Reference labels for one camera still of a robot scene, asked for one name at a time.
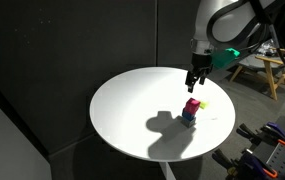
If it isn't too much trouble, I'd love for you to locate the purple clamp with orange tips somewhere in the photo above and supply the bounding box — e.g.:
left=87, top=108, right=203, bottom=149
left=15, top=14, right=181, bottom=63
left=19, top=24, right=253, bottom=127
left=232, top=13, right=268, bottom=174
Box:
left=236, top=121, right=285, bottom=149
left=211, top=148, right=279, bottom=180

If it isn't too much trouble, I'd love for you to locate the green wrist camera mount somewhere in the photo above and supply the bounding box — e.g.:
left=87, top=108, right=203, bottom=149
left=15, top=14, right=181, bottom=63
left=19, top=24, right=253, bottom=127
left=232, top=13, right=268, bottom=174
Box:
left=211, top=47, right=241, bottom=70

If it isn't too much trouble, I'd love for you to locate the yellow-green cube block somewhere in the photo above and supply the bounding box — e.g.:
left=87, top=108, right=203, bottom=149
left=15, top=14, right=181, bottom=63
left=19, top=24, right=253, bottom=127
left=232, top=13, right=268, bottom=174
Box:
left=199, top=100, right=211, bottom=110

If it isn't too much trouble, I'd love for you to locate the grey cube block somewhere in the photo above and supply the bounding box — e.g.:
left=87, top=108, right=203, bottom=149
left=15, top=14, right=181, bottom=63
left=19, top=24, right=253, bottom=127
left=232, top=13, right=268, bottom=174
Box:
left=180, top=116, right=197, bottom=129

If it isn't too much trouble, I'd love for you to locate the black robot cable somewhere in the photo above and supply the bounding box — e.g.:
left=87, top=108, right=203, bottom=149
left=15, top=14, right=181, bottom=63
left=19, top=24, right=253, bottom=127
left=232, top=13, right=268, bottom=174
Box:
left=248, top=0, right=285, bottom=84

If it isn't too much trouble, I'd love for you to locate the grey perforated board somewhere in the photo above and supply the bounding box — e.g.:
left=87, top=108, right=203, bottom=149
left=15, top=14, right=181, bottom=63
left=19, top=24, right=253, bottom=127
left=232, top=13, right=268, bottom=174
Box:
left=248, top=115, right=285, bottom=180

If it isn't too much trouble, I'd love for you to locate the white table pedestal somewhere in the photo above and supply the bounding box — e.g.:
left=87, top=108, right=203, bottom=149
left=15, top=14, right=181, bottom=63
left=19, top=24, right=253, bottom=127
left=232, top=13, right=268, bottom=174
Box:
left=158, top=161, right=177, bottom=180

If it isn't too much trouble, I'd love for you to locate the pink cube block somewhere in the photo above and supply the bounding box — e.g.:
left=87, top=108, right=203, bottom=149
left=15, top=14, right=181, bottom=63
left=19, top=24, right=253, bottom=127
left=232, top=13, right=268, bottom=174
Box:
left=184, top=97, right=201, bottom=115

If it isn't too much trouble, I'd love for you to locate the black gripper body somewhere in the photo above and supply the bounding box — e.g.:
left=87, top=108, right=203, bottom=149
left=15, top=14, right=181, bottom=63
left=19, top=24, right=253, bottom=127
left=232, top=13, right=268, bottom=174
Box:
left=189, top=52, right=215, bottom=79

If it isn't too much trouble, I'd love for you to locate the blue cube block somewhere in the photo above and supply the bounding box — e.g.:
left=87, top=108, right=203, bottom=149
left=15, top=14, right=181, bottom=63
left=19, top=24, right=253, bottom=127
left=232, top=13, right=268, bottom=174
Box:
left=181, top=108, right=196, bottom=122

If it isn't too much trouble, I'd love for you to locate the wooden chair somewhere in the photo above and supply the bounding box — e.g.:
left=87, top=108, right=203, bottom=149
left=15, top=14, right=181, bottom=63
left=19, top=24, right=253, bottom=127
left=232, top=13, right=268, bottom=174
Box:
left=229, top=47, right=285, bottom=101

